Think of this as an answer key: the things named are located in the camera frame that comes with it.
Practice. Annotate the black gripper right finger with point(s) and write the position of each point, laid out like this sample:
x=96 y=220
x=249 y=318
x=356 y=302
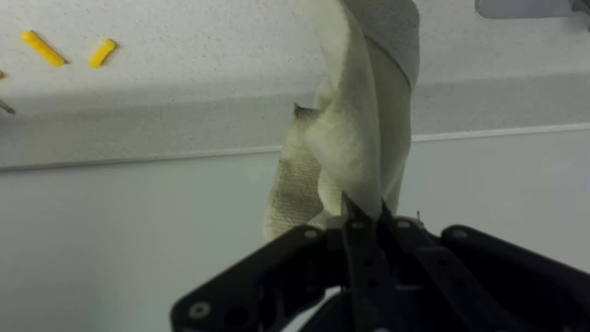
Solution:
x=490 y=283

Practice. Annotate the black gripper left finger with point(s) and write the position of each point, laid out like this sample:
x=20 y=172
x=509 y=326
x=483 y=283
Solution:
x=295 y=278

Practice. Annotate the yellow plastic piece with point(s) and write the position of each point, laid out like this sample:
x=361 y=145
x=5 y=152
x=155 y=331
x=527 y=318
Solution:
x=101 y=54
x=44 y=49

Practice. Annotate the beige cloth towel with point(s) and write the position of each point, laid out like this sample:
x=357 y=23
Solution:
x=352 y=123

